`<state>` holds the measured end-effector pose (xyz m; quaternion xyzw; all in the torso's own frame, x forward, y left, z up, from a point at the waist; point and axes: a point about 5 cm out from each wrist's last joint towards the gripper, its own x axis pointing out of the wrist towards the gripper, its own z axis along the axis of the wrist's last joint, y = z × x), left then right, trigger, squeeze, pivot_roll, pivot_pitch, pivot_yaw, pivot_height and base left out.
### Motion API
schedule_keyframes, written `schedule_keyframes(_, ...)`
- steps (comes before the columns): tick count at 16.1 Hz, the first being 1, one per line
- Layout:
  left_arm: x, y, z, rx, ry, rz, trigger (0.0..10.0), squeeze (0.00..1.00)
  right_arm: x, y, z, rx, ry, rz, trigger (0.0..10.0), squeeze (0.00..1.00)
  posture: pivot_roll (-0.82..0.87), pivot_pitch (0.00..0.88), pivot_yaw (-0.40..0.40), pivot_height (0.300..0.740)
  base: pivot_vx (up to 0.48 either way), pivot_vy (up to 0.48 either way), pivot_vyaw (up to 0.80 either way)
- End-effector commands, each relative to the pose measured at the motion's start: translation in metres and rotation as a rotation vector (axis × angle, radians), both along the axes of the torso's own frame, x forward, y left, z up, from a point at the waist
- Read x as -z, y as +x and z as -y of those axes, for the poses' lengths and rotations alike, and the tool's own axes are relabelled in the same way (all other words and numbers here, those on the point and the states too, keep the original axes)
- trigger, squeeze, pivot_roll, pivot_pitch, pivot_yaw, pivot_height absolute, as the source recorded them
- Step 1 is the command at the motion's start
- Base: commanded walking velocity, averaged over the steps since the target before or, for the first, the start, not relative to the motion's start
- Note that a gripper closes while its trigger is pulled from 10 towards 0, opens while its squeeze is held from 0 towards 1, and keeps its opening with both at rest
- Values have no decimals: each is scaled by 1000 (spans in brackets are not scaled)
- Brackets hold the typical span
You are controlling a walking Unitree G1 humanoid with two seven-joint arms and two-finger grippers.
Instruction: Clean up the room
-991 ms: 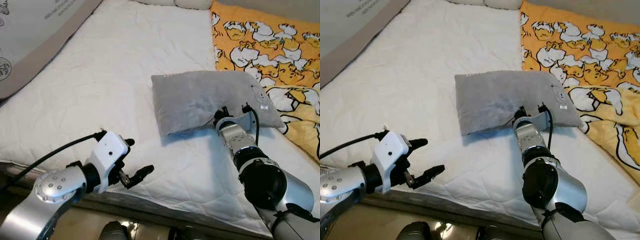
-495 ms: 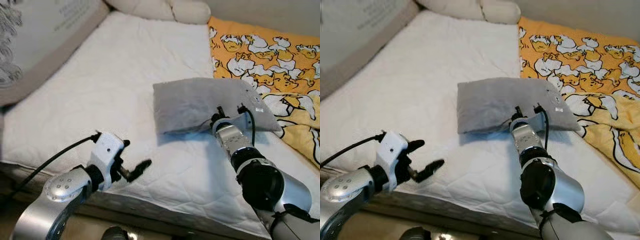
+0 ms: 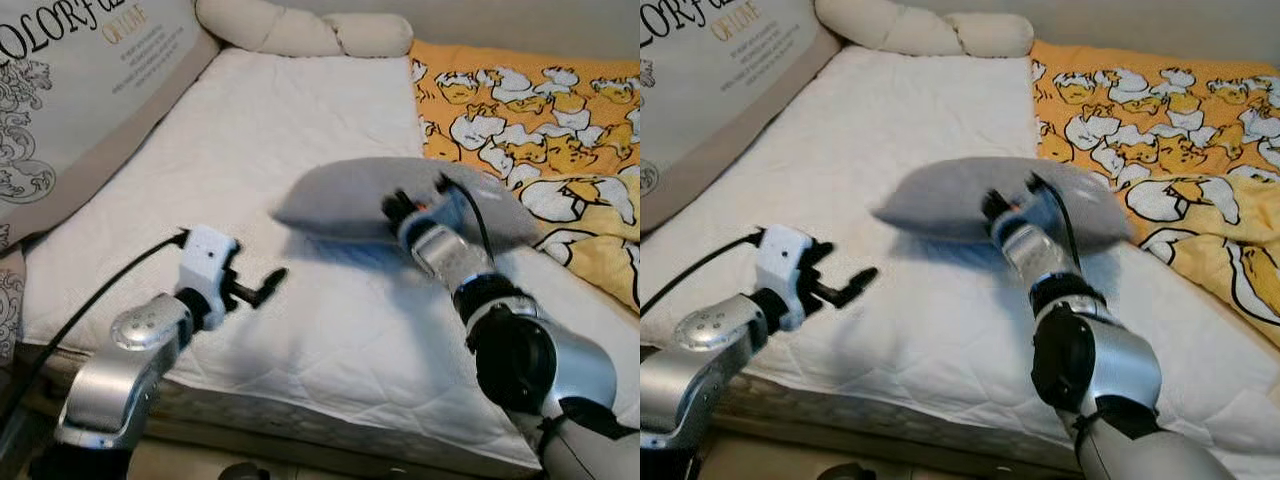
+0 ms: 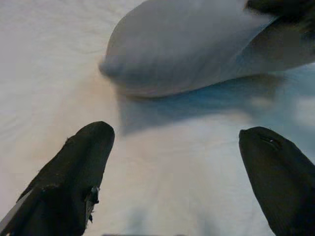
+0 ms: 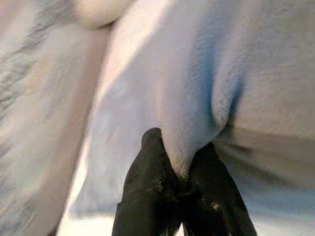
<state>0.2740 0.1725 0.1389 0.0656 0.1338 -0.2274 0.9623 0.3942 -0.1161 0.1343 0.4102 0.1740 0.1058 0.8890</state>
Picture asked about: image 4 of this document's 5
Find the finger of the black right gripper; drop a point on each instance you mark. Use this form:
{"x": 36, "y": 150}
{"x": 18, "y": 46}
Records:
{"x": 283, "y": 7}

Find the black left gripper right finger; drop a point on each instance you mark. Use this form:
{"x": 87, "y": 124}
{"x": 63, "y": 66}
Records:
{"x": 283, "y": 184}

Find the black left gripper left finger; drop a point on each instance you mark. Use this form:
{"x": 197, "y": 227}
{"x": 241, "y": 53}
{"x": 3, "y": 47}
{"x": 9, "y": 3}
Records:
{"x": 69, "y": 184}

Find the grey pillow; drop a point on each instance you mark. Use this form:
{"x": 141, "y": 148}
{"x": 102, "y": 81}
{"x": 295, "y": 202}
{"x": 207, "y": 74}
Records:
{"x": 172, "y": 49}

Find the white bed mattress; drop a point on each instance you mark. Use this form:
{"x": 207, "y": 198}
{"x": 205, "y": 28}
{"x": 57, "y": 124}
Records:
{"x": 49, "y": 61}

